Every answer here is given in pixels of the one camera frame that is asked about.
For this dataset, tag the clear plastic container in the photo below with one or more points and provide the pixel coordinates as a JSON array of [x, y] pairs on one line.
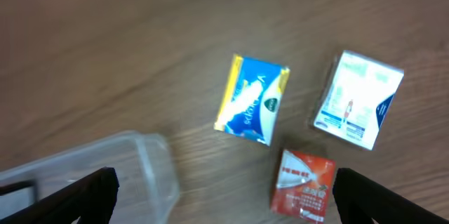
[[148, 184]]

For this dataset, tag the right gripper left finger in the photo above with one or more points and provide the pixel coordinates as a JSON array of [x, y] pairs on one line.
[[90, 200]]

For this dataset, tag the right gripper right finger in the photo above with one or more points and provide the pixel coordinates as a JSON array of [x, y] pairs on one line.
[[360, 200]]

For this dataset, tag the white blue medicine box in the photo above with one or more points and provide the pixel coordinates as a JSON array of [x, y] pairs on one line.
[[357, 98]]

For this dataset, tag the red medicine box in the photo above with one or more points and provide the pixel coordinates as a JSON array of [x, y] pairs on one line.
[[302, 186]]

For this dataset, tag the blue yellow VapoDrops box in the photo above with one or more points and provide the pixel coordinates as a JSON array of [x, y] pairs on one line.
[[251, 99]]

